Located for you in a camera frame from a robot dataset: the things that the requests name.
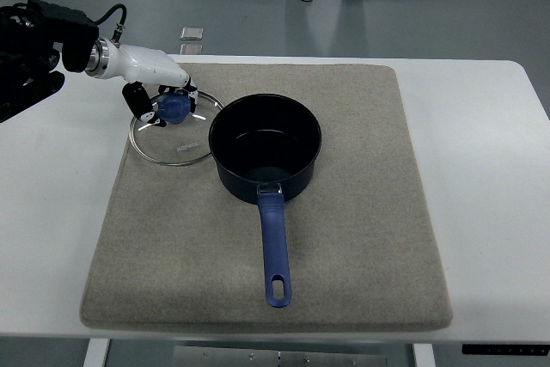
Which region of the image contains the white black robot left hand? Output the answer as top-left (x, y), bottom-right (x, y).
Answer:
top-left (94, 39), bottom-right (199, 127)

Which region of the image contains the glass pot lid blue knob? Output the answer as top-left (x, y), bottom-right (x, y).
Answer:
top-left (129, 91), bottom-right (223, 167)

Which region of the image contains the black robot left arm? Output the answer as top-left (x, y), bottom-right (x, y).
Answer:
top-left (1, 0), bottom-right (127, 122)

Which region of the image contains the lower metal floor plate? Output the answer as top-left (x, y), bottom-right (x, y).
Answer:
top-left (180, 43), bottom-right (203, 55)

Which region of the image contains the metal floor plate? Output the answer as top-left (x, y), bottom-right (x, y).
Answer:
top-left (180, 43), bottom-right (203, 55)
top-left (180, 27), bottom-right (204, 40)

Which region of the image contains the upper metal floor plate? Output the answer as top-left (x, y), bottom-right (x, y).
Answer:
top-left (180, 27), bottom-right (204, 40)

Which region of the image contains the beige felt mat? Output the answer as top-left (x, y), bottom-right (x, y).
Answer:
top-left (80, 63), bottom-right (452, 334)

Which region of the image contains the metal table crossbar plate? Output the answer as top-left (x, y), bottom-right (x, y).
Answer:
top-left (173, 346), bottom-right (388, 367)

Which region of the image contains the white left table leg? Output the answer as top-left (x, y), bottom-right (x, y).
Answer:
top-left (82, 339), bottom-right (111, 367)

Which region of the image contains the white table leg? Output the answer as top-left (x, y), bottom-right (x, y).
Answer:
top-left (412, 343), bottom-right (437, 367)
top-left (82, 339), bottom-right (111, 367)

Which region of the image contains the white right table leg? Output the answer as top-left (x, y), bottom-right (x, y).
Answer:
top-left (412, 343), bottom-right (437, 367)

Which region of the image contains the black table control panel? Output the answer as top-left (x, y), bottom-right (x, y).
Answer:
top-left (461, 344), bottom-right (549, 357)

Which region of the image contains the dark saucepan with blue handle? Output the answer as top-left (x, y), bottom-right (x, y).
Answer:
top-left (208, 94), bottom-right (322, 308)

